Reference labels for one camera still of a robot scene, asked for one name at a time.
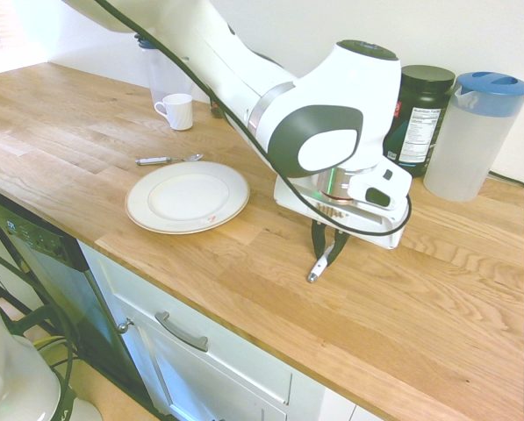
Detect white-handled metal spoon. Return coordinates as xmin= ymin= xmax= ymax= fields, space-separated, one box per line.
xmin=134 ymin=153 xmax=205 ymax=167

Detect white gold-rimmed plate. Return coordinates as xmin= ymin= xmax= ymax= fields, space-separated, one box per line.
xmin=124 ymin=160 xmax=251 ymax=236

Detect frosted pitcher with blue lid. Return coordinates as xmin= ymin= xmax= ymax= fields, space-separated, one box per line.
xmin=422 ymin=71 xmax=524 ymax=203

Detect white ribbed mug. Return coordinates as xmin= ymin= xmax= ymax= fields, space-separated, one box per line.
xmin=154 ymin=92 xmax=195 ymax=132

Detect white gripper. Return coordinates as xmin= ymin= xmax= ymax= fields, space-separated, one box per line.
xmin=273 ymin=175 xmax=411 ymax=266

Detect black protein powder tub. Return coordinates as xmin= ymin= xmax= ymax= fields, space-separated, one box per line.
xmin=383 ymin=64 xmax=456 ymax=179

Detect clear pitcher with teal lid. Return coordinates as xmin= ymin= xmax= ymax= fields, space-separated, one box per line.
xmin=133 ymin=32 xmax=210 ymax=104

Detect dark dishwasher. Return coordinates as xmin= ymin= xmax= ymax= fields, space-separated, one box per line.
xmin=0 ymin=183 xmax=151 ymax=407

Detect white-handled metal fork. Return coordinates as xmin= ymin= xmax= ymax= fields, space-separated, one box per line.
xmin=305 ymin=245 xmax=335 ymax=284

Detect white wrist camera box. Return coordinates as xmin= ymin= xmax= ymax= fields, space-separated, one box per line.
xmin=348 ymin=157 xmax=414 ymax=212

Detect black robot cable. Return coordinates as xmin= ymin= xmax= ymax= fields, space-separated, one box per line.
xmin=92 ymin=0 xmax=414 ymax=238

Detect silver drawer handle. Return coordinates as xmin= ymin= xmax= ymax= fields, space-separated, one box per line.
xmin=154 ymin=310 xmax=210 ymax=353

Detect white drawer with metal handle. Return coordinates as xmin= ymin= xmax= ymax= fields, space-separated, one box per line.
xmin=76 ymin=240 xmax=377 ymax=421

